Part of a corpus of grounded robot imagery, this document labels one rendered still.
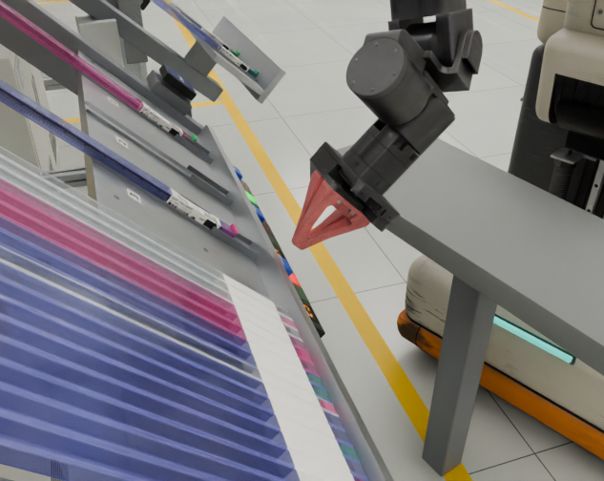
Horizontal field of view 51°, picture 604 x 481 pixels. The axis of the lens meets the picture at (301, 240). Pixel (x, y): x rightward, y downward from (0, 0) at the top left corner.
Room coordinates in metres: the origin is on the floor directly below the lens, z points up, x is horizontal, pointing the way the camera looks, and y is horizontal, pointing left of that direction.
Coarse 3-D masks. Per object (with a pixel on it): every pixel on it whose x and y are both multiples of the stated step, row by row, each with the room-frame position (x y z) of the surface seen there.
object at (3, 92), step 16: (0, 80) 0.47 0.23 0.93; (0, 96) 0.46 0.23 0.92; (16, 96) 0.47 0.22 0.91; (32, 112) 0.47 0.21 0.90; (48, 112) 0.48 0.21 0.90; (48, 128) 0.47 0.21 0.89; (64, 128) 0.48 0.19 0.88; (80, 144) 0.48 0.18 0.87; (96, 144) 0.49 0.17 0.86; (112, 160) 0.49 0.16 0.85; (128, 176) 0.49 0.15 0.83; (144, 176) 0.50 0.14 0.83; (160, 192) 0.50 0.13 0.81; (224, 224) 0.52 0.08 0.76
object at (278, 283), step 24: (216, 144) 0.75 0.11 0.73; (216, 168) 0.71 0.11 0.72; (240, 192) 0.63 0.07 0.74; (240, 216) 0.59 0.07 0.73; (264, 240) 0.53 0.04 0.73; (264, 264) 0.50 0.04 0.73; (288, 288) 0.45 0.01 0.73; (312, 336) 0.39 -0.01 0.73; (312, 360) 0.37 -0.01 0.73; (336, 384) 0.34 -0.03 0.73; (336, 408) 0.32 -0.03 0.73; (360, 432) 0.29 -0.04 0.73; (360, 456) 0.28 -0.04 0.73; (384, 480) 0.25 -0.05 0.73
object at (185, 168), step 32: (96, 64) 0.77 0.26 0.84; (96, 96) 0.65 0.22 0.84; (96, 128) 0.56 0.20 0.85; (128, 128) 0.63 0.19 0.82; (160, 128) 0.71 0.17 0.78; (96, 160) 0.48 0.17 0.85; (128, 160) 0.54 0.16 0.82; (160, 160) 0.60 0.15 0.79; (192, 160) 0.68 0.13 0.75; (96, 192) 0.42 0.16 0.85; (128, 192) 0.46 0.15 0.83; (192, 192) 0.58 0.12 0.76; (224, 192) 0.64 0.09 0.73; (160, 224) 0.45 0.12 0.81; (192, 224) 0.49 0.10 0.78; (224, 256) 0.48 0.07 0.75; (256, 256) 0.52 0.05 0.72; (256, 288) 0.46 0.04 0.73
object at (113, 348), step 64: (0, 192) 0.31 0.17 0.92; (64, 192) 0.37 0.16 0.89; (0, 256) 0.26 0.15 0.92; (64, 256) 0.29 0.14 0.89; (128, 256) 0.34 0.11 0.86; (192, 256) 0.40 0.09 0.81; (0, 320) 0.21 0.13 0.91; (64, 320) 0.24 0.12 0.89; (128, 320) 0.27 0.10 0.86; (192, 320) 0.31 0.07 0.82; (256, 320) 0.37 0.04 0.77; (0, 384) 0.17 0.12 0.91; (64, 384) 0.19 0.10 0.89; (128, 384) 0.22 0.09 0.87; (192, 384) 0.25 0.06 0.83; (256, 384) 0.29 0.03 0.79; (320, 384) 0.34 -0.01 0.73; (0, 448) 0.15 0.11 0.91; (64, 448) 0.16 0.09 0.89; (128, 448) 0.18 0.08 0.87; (192, 448) 0.20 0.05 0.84; (256, 448) 0.22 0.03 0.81; (320, 448) 0.26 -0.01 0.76
